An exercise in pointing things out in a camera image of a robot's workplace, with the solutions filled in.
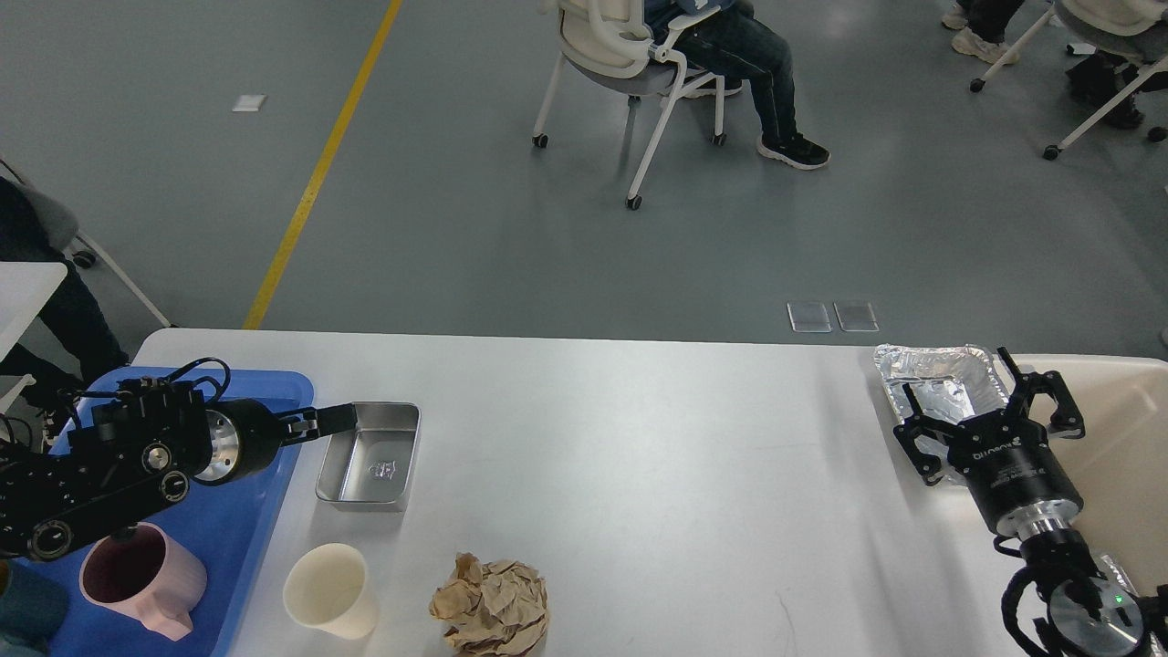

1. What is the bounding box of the white side table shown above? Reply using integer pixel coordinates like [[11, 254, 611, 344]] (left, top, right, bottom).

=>
[[1, 261, 68, 358]]

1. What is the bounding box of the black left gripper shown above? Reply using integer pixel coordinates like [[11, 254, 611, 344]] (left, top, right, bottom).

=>
[[196, 399, 359, 485]]

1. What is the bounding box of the crumpled brown paper ball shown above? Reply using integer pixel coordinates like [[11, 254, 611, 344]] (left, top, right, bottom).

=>
[[429, 552, 550, 656]]

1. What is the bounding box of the floor outlet cover left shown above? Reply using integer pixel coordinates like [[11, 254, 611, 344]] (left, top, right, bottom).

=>
[[786, 302, 833, 334]]

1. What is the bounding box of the seated person right background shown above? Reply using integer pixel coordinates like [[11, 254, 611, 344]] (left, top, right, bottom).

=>
[[940, 1, 1023, 64]]

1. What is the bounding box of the blue plastic tray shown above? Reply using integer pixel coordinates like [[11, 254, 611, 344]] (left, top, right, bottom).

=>
[[0, 367, 317, 657]]

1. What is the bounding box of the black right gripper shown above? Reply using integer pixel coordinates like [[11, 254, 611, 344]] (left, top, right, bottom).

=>
[[892, 348, 1086, 539]]

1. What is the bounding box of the grey chair at left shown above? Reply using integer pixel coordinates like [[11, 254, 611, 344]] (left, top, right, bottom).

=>
[[1, 159, 178, 329]]

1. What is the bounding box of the white office chair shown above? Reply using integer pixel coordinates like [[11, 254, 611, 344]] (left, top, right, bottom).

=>
[[531, 1, 726, 210]]

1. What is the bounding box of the cream paper cup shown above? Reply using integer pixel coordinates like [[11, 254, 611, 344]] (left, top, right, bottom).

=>
[[281, 542, 380, 639]]

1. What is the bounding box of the floor outlet cover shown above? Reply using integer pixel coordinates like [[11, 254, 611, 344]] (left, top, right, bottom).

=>
[[786, 302, 833, 334], [833, 300, 880, 332]]

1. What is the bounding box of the pink plastic mug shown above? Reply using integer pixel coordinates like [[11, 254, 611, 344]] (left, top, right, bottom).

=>
[[77, 521, 208, 641]]

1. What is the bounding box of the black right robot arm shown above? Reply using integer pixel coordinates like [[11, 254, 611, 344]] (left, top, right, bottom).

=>
[[872, 344, 1164, 656]]

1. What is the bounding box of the stainless steel rectangular tin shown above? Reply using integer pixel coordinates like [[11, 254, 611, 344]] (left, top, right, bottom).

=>
[[317, 401, 420, 513]]

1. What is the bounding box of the person in beige sweater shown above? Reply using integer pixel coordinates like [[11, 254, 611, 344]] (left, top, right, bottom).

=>
[[644, 1, 830, 171]]

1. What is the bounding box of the floor outlet cover right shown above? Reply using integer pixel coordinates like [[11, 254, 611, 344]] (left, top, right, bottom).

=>
[[833, 300, 880, 332]]

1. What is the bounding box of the beige plastic bin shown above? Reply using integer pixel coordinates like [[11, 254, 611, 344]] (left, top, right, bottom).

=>
[[1015, 354, 1167, 595]]

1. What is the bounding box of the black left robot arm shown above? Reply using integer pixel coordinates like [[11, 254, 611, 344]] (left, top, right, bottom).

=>
[[1, 361, 359, 562]]

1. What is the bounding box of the aluminium foil tray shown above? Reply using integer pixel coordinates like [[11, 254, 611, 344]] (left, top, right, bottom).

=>
[[872, 344, 1008, 476]]

